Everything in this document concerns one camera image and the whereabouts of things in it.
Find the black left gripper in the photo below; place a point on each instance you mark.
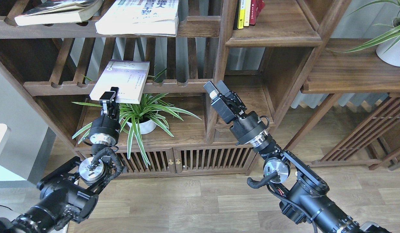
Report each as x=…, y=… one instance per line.
x=106, y=129

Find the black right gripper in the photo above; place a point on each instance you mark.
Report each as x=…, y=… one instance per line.
x=247, y=128

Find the small white purple book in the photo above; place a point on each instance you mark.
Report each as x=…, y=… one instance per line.
x=128, y=76

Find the large white book blue text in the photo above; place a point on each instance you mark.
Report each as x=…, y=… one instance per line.
x=140, y=17

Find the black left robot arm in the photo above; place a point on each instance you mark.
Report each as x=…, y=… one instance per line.
x=70, y=193

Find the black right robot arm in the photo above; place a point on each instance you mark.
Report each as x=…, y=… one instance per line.
x=302, y=193

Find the wooden side shelf unit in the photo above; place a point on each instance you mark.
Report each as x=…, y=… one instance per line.
x=325, y=72

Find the potted plant on side shelf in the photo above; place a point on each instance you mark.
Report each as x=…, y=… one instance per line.
x=378, y=21

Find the spider plant in white pot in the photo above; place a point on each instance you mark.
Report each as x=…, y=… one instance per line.
x=139, y=119

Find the dark wooden bookshelf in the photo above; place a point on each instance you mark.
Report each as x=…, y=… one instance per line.
x=49, y=65

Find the yellow book spine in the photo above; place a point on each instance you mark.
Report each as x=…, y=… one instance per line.
x=241, y=14

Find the cream book spine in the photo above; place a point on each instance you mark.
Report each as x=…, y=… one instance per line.
x=246, y=21

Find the red book spine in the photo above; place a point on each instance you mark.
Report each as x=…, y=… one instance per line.
x=255, y=10

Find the tan paperback book top left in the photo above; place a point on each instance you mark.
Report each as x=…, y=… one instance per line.
x=59, y=11

